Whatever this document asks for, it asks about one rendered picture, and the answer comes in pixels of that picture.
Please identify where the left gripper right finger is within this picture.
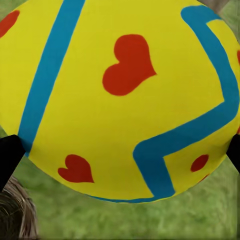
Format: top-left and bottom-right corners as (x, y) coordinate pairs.
(226, 134), (240, 173)

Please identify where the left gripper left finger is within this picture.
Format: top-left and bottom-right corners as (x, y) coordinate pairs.
(0, 134), (26, 193)

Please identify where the easter egg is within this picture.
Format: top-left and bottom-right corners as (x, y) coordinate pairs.
(0, 0), (240, 204)

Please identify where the wicker basket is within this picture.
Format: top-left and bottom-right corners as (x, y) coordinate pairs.
(0, 175), (40, 240)

